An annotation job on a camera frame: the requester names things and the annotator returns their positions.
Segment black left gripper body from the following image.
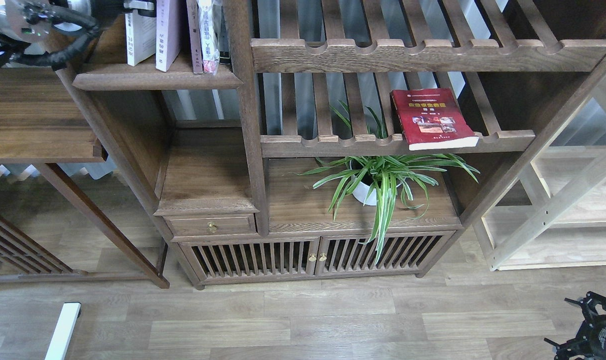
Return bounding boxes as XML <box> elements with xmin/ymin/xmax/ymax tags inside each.
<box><xmin>65</xmin><ymin>0</ymin><xmax>132</xmax><ymax>23</ymax></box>

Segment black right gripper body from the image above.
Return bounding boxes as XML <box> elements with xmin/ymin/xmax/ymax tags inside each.
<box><xmin>581</xmin><ymin>315</ymin><xmax>606</xmax><ymax>360</ymax></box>

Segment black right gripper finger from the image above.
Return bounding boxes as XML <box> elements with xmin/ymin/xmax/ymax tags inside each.
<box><xmin>544</xmin><ymin>337</ymin><xmax>588</xmax><ymax>360</ymax></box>
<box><xmin>565</xmin><ymin>291</ymin><xmax>606</xmax><ymax>323</ymax></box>

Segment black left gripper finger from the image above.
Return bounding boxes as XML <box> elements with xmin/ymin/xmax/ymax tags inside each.
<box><xmin>124</xmin><ymin>0</ymin><xmax>156</xmax><ymax>18</ymax></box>

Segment yellow cover book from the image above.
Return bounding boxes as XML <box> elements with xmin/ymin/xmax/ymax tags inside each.
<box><xmin>124</xmin><ymin>11</ymin><xmax>156</xmax><ymax>66</ymax></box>

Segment white pale purple book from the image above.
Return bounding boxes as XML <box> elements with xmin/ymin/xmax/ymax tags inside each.
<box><xmin>156</xmin><ymin>0</ymin><xmax>184</xmax><ymax>72</ymax></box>

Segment red cover book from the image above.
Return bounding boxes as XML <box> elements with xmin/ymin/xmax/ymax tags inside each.
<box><xmin>390</xmin><ymin>88</ymin><xmax>479</xmax><ymax>151</ymax></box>

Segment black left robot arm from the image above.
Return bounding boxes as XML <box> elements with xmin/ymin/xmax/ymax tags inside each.
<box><xmin>0</xmin><ymin>0</ymin><xmax>157</xmax><ymax>69</ymax></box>

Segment light wooden shelf rack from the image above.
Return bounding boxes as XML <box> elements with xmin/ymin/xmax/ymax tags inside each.
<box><xmin>472</xmin><ymin>59</ymin><xmax>606</xmax><ymax>271</ymax></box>

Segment brown spine book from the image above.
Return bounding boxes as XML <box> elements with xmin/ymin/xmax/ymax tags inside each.
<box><xmin>186</xmin><ymin>0</ymin><xmax>204</xmax><ymax>75</ymax></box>

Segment plastic wrapped white book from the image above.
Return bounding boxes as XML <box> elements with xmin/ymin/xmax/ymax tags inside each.
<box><xmin>197</xmin><ymin>0</ymin><xmax>221</xmax><ymax>75</ymax></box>

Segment dark spine book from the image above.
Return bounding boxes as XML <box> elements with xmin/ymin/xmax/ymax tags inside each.
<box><xmin>214</xmin><ymin>0</ymin><xmax>232</xmax><ymax>66</ymax></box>

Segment dark wooden bookshelf cabinet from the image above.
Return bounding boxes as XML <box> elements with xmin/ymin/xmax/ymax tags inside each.
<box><xmin>7</xmin><ymin>0</ymin><xmax>606</xmax><ymax>291</ymax></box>

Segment brass drawer knob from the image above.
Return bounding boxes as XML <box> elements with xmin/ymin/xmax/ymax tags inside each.
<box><xmin>207</xmin><ymin>221</ymin><xmax>218</xmax><ymax>234</ymax></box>

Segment spider plant green leaves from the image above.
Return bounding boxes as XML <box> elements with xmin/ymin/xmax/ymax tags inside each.
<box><xmin>294</xmin><ymin>99</ymin><xmax>480</xmax><ymax>264</ymax></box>

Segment white plant pot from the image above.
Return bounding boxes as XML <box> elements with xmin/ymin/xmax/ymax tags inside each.
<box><xmin>348</xmin><ymin>156</ymin><xmax>401</xmax><ymax>207</ymax></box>

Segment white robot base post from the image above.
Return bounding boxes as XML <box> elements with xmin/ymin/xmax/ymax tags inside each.
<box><xmin>44</xmin><ymin>301</ymin><xmax>81</xmax><ymax>360</ymax></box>

